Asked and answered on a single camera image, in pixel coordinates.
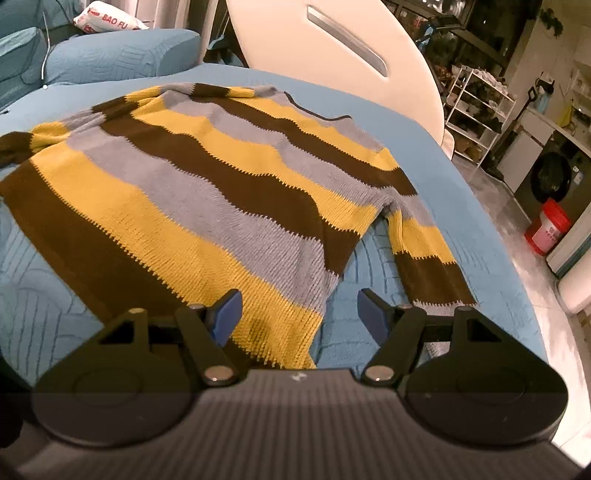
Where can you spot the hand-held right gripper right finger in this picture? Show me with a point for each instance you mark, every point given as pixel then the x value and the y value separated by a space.
pixel 374 316

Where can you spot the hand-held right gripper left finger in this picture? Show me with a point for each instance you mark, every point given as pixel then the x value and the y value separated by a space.
pixel 226 316

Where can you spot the yellow brown grey striped sweater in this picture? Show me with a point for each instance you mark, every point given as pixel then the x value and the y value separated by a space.
pixel 184 198

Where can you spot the blue quilted bedspread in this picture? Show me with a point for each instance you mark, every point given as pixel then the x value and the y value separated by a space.
pixel 438 194

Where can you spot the beige round stool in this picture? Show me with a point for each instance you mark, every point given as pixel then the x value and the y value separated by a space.
pixel 450 143

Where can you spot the red plastic bucket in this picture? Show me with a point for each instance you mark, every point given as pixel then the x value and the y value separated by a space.
pixel 547 228

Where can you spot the white cylindrical bin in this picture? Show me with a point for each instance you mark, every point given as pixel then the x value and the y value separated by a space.
pixel 576 290

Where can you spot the white freestanding cabinet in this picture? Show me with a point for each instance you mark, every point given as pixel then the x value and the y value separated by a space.
pixel 572 249

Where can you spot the white shelf rack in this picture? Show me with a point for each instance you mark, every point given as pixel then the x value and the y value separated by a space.
pixel 475 115

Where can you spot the white chest appliance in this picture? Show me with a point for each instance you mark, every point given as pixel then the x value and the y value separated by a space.
pixel 524 147

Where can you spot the front-loading washing machine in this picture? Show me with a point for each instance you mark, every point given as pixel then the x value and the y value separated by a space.
pixel 554 175

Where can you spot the blue quilted pillow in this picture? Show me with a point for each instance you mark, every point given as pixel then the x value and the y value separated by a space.
pixel 120 57

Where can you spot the white bed end board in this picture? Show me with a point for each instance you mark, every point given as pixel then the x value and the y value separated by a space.
pixel 286 41

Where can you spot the dark glass display cabinet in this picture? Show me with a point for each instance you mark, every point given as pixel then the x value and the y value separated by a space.
pixel 461 32

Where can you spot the white printed sack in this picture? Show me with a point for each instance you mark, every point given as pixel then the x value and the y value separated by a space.
pixel 111 16

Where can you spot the teal cushion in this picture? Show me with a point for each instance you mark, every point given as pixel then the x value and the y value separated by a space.
pixel 21 64

